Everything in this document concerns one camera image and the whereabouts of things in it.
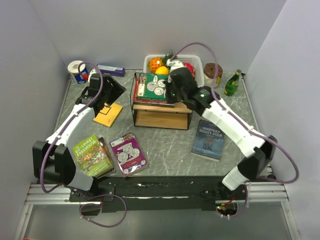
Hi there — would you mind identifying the white jar brown lid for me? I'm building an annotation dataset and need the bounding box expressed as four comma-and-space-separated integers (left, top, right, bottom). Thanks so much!
203, 63, 223, 88

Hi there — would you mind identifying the yellow thin book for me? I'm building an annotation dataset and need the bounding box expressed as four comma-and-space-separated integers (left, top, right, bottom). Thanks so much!
93, 103, 123, 128

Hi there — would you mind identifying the white plastic fruit basket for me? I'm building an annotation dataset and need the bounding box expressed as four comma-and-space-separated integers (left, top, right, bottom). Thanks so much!
142, 54, 205, 87

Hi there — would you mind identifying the orange toy pineapple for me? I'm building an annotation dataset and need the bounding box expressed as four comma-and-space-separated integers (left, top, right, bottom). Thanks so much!
147, 51, 175, 74

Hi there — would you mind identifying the toilet paper roll blue wrap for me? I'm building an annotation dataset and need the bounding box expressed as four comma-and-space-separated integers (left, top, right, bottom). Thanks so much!
67, 60, 89, 84

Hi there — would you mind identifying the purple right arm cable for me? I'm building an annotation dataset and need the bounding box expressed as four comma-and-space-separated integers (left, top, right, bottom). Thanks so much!
172, 42, 300, 218

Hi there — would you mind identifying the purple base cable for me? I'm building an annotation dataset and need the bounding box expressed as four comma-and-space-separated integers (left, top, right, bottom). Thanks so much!
79, 193, 128, 229

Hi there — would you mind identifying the purple back-cover Treehouse book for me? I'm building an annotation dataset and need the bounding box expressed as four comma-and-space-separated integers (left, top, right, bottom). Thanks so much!
109, 132, 149, 177

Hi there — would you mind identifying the Little Women floral book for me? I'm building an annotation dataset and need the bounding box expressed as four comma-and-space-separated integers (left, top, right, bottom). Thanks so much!
133, 101, 175, 108

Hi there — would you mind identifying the blue 1984 book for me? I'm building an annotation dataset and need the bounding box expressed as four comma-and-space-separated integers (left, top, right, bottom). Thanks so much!
191, 119, 225, 162

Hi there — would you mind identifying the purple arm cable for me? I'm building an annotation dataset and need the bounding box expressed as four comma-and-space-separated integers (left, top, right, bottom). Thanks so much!
39, 61, 104, 195
172, 42, 300, 218

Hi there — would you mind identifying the green 65-Storey Treehouse book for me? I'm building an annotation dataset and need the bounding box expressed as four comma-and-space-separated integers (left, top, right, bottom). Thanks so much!
72, 134, 114, 179

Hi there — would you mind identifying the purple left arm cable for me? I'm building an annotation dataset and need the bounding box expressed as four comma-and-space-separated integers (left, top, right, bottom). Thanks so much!
39, 61, 104, 195

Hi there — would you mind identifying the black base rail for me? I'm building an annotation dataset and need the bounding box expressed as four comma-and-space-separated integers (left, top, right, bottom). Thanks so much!
69, 176, 249, 213

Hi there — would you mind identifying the brown book under green one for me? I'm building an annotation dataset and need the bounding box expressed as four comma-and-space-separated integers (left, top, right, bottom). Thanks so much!
97, 137, 116, 179

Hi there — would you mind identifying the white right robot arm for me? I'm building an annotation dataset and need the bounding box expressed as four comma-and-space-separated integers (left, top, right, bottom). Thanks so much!
165, 66, 275, 200

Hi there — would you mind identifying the pink toy dragon fruit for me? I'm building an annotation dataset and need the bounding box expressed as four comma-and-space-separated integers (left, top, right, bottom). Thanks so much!
183, 62, 196, 79

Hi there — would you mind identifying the black wire wooden shelf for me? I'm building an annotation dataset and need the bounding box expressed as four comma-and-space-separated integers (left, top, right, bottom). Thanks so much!
131, 72, 195, 131

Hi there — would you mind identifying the yellow orange toy fruit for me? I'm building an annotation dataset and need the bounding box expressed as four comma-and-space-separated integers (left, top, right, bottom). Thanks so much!
155, 66, 170, 75

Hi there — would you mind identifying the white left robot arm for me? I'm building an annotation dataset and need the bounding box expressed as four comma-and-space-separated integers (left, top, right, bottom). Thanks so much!
32, 73, 126, 201

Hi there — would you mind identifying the green back-cover Treehouse book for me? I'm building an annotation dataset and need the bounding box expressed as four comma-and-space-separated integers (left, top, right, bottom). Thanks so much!
136, 72, 171, 100

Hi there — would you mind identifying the green glass bottle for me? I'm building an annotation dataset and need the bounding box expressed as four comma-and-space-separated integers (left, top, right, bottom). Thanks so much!
224, 69, 242, 97

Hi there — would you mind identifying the purple rectangular box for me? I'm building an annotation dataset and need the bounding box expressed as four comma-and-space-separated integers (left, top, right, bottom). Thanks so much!
97, 64, 126, 77

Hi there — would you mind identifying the red 13-Storey Treehouse book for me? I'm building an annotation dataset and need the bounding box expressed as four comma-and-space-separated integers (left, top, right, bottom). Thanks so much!
133, 73, 175, 105

